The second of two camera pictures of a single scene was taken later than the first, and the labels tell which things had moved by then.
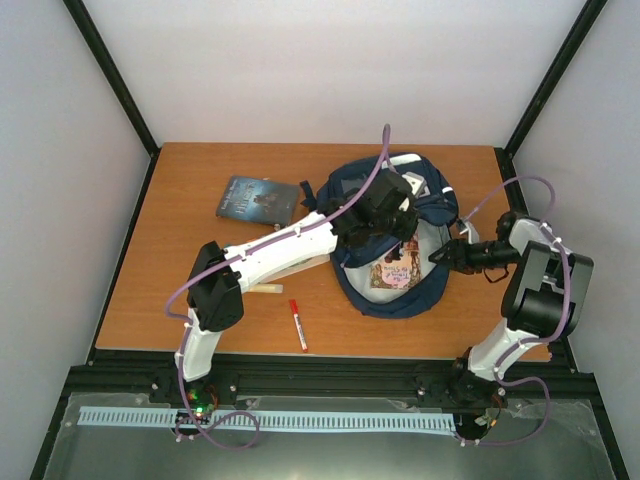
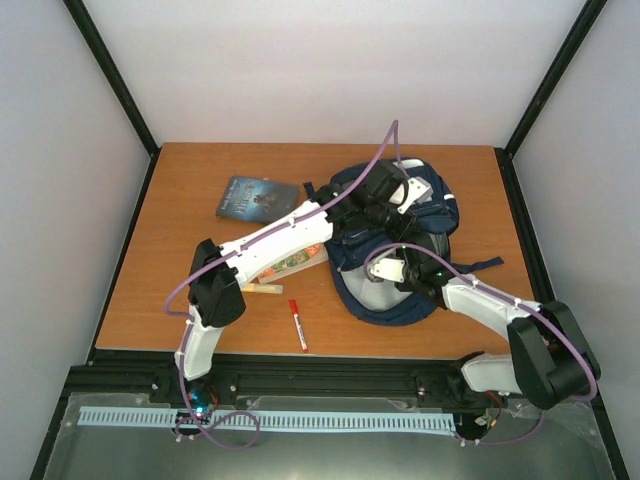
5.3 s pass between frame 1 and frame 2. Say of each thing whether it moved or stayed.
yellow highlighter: stayed
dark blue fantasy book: stayed
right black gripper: moved
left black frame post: stayed
